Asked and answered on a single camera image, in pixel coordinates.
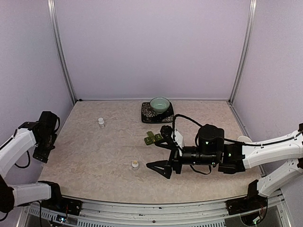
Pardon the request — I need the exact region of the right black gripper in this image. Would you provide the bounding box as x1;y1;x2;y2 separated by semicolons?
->
146;138;218;180

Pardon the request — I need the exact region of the green three-compartment pill box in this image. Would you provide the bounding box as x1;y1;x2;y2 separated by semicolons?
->
144;131;163;146

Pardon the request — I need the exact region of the white pill bottle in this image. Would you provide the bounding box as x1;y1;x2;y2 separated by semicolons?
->
132;160;140;171
98;117;105;128

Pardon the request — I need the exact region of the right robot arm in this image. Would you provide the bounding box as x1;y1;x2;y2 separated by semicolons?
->
146;124;303;210

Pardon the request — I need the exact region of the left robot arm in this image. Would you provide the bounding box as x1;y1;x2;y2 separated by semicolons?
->
0;111;66;214

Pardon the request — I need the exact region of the black floral square plate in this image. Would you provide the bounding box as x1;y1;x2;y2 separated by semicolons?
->
141;102;174;124

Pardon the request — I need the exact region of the celadon green bowl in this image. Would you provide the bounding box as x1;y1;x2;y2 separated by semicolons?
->
150;97;170;114

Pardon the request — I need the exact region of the light blue mug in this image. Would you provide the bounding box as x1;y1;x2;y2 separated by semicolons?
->
237;135;252;143

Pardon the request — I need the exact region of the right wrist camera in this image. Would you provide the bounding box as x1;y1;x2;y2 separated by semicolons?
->
160;125;184;149

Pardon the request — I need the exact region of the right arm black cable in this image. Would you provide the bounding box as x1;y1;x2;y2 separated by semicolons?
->
172;114;204;133

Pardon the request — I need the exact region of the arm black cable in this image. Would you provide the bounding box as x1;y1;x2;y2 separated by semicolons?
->
172;114;204;133
15;115;61;169

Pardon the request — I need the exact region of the front aluminium rail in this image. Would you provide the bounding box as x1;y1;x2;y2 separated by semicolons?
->
18;186;292;227

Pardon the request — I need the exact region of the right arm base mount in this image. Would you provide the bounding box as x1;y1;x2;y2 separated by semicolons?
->
225;180;268;215

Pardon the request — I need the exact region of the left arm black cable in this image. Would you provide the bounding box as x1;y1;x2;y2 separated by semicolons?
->
15;115;61;169

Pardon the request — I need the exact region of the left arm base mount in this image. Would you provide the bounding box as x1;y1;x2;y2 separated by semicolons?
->
38;181;82;216

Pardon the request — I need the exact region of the right aluminium frame post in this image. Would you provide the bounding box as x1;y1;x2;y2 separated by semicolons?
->
228;0;257;105

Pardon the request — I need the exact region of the aluminium frame post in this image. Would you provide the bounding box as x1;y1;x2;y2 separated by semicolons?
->
47;0;77;105
228;0;257;105

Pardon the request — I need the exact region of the left aluminium frame post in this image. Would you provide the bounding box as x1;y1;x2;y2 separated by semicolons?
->
47;0;77;105

